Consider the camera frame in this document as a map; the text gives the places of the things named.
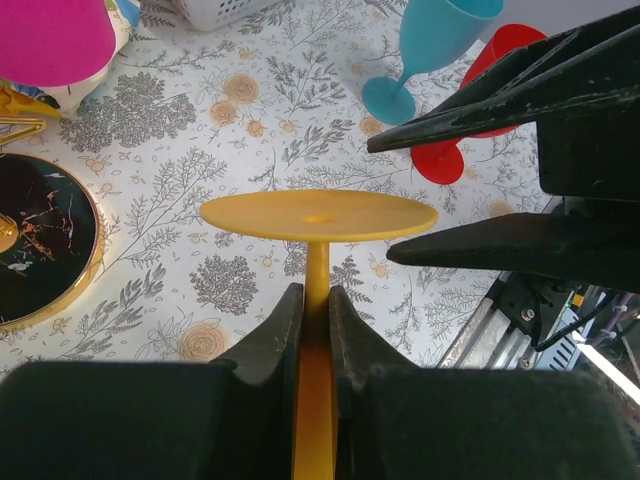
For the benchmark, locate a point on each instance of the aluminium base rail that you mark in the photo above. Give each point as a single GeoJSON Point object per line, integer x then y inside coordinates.
{"type": "Point", "coordinates": [499, 332]}

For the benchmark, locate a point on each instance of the gold wine glass rack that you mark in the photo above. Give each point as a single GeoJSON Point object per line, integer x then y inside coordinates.
{"type": "Point", "coordinates": [52, 239]}

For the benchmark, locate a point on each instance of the red wine glass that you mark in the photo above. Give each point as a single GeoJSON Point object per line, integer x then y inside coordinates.
{"type": "Point", "coordinates": [442, 163]}

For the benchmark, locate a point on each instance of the dinosaur print cloth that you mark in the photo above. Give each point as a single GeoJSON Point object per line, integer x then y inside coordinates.
{"type": "Point", "coordinates": [64, 100]}

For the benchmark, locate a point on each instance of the teal wine glass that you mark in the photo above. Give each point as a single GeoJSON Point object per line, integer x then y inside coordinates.
{"type": "Point", "coordinates": [433, 34]}

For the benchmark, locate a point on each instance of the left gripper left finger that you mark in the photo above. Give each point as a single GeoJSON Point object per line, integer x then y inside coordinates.
{"type": "Point", "coordinates": [230, 418]}

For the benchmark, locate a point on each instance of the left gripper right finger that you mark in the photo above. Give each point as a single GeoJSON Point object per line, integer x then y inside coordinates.
{"type": "Point", "coordinates": [400, 421]}

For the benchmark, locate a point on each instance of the blue cable duct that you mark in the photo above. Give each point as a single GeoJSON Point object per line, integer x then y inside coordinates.
{"type": "Point", "coordinates": [561, 357]}

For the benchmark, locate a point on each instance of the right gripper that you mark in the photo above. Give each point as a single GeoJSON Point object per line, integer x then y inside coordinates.
{"type": "Point", "coordinates": [583, 87]}

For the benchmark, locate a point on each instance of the white plastic basket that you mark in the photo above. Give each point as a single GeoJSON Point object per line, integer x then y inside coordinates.
{"type": "Point", "coordinates": [209, 15]}

